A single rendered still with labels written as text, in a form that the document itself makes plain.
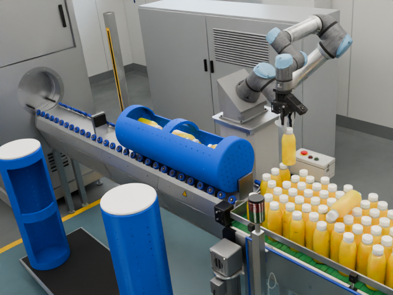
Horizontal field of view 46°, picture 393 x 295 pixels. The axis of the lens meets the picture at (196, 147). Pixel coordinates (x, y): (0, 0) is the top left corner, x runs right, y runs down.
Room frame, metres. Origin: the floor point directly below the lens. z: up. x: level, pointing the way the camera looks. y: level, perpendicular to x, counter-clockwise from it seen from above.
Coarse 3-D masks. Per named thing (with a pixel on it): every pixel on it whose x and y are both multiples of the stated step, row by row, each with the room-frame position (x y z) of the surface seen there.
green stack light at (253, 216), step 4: (252, 212) 1.46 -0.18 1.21; (260, 212) 1.45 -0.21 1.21; (264, 212) 1.46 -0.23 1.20; (252, 216) 1.46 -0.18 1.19; (256, 216) 1.45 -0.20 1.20; (260, 216) 1.45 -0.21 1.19; (264, 216) 1.46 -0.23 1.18; (252, 220) 1.46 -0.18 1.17; (256, 220) 1.45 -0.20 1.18; (260, 220) 1.45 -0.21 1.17; (264, 220) 1.46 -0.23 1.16
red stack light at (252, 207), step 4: (248, 200) 1.48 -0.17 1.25; (264, 200) 1.47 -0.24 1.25; (248, 204) 1.48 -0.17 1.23; (252, 204) 1.46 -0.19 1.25; (256, 204) 1.45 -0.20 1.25; (260, 204) 1.45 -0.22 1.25; (264, 204) 1.47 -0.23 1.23; (252, 208) 1.46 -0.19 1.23; (256, 208) 1.45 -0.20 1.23; (260, 208) 1.45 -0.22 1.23; (264, 208) 1.47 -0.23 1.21; (256, 212) 1.45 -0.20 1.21
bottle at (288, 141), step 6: (282, 138) 1.95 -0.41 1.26; (288, 138) 1.93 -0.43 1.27; (294, 138) 1.94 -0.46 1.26; (282, 144) 1.95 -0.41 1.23; (288, 144) 1.93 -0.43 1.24; (294, 144) 1.93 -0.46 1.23; (282, 150) 1.95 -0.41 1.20; (288, 150) 1.93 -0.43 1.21; (294, 150) 1.93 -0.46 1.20; (282, 156) 1.95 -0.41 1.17; (288, 156) 1.93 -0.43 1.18; (294, 156) 1.93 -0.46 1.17; (282, 162) 1.95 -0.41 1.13; (288, 162) 1.93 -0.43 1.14; (294, 162) 1.93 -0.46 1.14
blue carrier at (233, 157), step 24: (120, 120) 2.60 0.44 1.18; (168, 120) 2.63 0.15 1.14; (120, 144) 2.61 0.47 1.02; (144, 144) 2.38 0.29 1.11; (168, 144) 2.24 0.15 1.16; (192, 144) 2.14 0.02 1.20; (240, 144) 2.07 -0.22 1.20; (192, 168) 2.08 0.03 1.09; (216, 168) 1.96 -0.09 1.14; (240, 168) 2.06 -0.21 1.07
